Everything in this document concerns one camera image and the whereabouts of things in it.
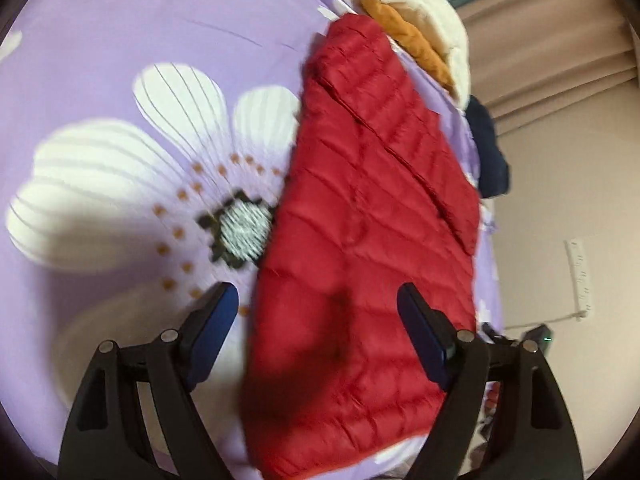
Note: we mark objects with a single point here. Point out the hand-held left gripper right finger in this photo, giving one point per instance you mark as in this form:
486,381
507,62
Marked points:
425,335

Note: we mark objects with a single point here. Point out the white wall power strip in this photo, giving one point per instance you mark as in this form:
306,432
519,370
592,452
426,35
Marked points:
579,275

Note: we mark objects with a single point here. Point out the purple floral bed sheet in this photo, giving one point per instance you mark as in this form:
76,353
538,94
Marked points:
115,60

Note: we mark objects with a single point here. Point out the navy blue garment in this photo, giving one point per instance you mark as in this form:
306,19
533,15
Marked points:
490,155

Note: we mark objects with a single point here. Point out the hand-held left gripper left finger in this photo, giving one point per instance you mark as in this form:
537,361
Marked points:
212,330

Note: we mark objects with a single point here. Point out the beige curtain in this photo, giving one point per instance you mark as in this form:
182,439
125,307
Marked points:
560,50

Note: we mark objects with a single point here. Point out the red puffer jacket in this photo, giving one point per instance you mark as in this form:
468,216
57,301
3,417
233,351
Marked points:
365,220

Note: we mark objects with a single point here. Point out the orange garment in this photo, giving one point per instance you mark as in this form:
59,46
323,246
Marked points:
410,35

